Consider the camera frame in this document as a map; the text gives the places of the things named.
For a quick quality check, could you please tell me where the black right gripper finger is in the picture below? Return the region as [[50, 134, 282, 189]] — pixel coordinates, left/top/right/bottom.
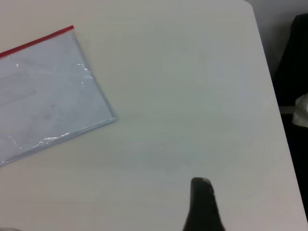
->
[[181, 177, 227, 231]]

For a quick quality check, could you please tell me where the white crumpled sheet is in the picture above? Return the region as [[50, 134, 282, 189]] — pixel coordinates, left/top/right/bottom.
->
[[292, 92, 308, 127]]

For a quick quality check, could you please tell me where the clear plastic zip bag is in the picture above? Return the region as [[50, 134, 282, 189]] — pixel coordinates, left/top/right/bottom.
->
[[0, 25, 116, 167]]

